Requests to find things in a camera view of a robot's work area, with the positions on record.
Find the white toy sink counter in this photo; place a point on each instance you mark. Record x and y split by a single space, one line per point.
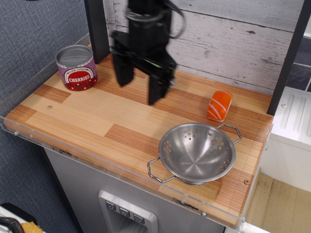
287 153

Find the grey toy fridge cabinet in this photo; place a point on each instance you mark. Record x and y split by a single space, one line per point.
85 188

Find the black and yellow object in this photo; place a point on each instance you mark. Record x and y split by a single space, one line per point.
15 220

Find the silver metal colander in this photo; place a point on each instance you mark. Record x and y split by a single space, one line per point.
196 153

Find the cherries tin can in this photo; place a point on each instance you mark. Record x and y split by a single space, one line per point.
77 67

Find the silver dispenser button panel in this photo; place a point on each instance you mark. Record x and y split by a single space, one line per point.
126 213

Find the salmon sushi toy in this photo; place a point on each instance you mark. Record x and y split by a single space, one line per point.
219 105

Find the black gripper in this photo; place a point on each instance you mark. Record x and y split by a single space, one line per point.
144 48

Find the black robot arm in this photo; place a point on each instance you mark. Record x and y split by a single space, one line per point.
148 7

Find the dark right support post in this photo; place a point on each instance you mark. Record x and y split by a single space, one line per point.
290 56

